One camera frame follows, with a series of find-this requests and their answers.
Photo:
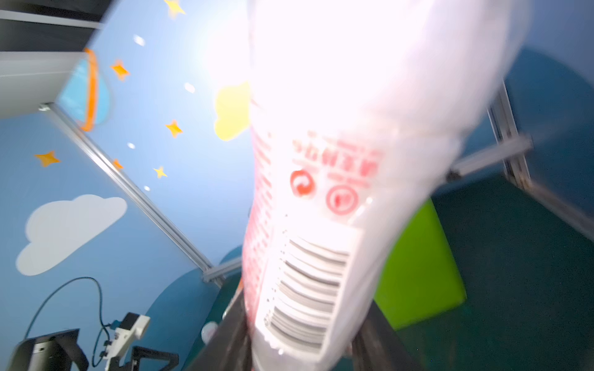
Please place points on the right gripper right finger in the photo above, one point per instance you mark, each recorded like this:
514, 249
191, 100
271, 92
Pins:
377, 347

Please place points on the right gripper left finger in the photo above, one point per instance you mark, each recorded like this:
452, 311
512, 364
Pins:
230, 348

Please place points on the white slim bottle red cap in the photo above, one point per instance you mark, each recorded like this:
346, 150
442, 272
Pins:
358, 110

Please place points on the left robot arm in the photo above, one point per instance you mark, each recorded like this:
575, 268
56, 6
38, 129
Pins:
60, 351

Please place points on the green trash bin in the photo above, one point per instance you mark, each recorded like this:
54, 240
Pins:
420, 279

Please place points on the aluminium frame back bar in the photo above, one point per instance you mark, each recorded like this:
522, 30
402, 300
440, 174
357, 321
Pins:
499, 153

